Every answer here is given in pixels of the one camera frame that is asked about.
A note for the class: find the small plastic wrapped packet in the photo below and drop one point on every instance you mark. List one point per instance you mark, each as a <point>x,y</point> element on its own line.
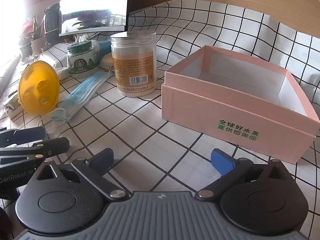
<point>61,72</point>

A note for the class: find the yellow clip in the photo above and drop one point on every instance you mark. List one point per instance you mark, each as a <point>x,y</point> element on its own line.
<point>37,85</point>

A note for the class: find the blue face mask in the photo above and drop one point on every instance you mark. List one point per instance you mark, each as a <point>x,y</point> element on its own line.
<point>80,92</point>

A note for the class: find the dark bag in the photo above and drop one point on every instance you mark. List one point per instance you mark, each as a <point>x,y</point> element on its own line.
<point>52,25</point>

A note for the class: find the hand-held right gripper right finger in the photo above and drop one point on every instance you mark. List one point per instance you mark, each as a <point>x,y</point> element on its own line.
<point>222,163</point>

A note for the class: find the pink cardboard box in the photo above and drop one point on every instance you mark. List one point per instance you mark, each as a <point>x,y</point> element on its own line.
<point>225,110</point>

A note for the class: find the white black checkered tablecloth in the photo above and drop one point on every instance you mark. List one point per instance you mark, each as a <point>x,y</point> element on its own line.
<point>140,120</point>

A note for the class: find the clear plastic jar tan label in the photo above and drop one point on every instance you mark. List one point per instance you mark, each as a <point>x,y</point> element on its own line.
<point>132,62</point>

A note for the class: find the floral tissue packet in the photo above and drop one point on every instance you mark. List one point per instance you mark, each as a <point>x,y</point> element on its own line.
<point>11,107</point>

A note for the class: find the potted plant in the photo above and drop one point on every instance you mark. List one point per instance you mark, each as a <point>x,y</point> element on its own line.
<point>36,37</point>
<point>25,48</point>

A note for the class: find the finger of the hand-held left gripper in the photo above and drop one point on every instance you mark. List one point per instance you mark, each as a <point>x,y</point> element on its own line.
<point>27,135</point>
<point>50,147</point>

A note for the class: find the round wooden lid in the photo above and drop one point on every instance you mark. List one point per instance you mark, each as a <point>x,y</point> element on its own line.
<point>107,60</point>

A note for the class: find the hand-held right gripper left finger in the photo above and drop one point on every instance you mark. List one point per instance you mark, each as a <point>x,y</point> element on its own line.
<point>103,158</point>

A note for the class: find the light blue packet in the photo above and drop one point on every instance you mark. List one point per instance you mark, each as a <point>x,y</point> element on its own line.
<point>105,46</point>

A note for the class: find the green lid glass jar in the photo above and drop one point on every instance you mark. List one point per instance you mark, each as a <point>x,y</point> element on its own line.
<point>80,65</point>

